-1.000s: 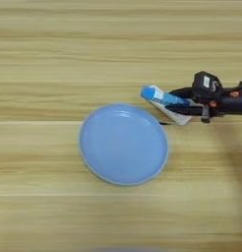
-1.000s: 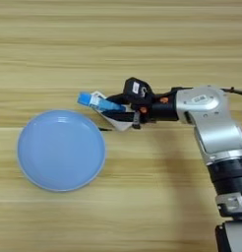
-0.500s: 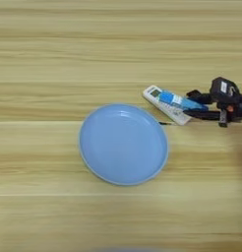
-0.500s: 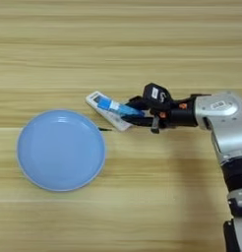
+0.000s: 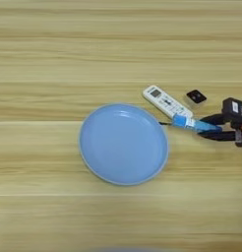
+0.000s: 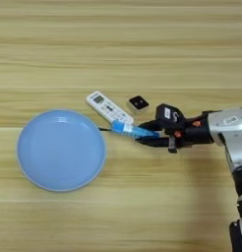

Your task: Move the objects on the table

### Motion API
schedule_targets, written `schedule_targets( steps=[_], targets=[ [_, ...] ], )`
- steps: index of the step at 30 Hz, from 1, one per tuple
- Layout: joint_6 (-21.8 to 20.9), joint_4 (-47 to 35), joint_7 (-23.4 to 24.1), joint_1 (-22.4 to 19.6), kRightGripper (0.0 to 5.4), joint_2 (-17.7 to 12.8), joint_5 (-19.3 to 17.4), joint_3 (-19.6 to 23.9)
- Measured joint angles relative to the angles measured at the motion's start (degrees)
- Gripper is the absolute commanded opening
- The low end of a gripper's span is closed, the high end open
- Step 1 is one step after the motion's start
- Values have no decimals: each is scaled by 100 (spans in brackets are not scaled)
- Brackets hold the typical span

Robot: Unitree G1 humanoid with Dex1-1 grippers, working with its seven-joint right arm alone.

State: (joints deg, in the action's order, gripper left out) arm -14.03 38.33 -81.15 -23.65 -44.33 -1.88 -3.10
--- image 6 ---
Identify white remote control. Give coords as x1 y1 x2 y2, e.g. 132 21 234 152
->
86 91 135 126

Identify black box with white label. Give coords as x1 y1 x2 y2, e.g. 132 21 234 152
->
154 103 186 131

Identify round blue plate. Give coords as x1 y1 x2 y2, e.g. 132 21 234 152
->
16 109 107 193

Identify blue glue stick tube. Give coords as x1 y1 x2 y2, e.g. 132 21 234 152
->
111 119 160 140

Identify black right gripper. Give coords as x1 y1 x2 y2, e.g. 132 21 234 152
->
135 112 215 155

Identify small black square cube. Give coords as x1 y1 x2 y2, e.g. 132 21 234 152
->
127 94 151 115

